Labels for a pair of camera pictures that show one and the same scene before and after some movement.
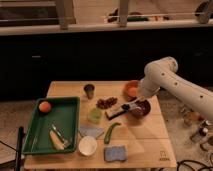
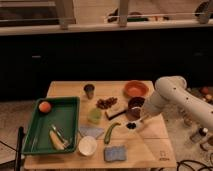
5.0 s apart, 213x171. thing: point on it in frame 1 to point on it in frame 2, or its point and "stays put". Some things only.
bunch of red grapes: (104, 104) stays put
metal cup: (89, 89) stays put
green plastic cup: (94, 115) stays put
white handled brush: (130, 106) to (132, 124)
